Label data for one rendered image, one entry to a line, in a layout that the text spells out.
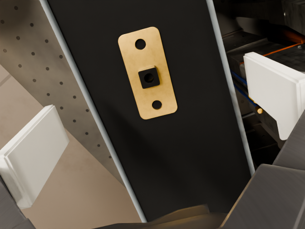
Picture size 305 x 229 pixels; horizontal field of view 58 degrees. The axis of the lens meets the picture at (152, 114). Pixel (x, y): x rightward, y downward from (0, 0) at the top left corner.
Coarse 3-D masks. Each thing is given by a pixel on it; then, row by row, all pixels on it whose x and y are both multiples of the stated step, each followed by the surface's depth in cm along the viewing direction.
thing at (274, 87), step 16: (256, 64) 15; (272, 64) 14; (256, 80) 16; (272, 80) 14; (288, 80) 12; (304, 80) 11; (256, 96) 17; (272, 96) 14; (288, 96) 12; (304, 96) 11; (272, 112) 15; (288, 112) 13; (288, 128) 13
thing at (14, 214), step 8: (0, 184) 10; (0, 192) 10; (0, 200) 9; (8, 200) 9; (0, 208) 9; (8, 208) 9; (16, 208) 9; (0, 216) 8; (8, 216) 8; (16, 216) 8; (24, 216) 8; (0, 224) 8; (8, 224) 8; (16, 224) 8; (24, 224) 7; (32, 224) 7
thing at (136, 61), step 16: (144, 32) 24; (128, 48) 25; (144, 48) 25; (160, 48) 25; (128, 64) 26; (144, 64) 26; (160, 64) 26; (144, 80) 25; (160, 80) 26; (144, 96) 27; (160, 96) 27; (144, 112) 27; (160, 112) 27
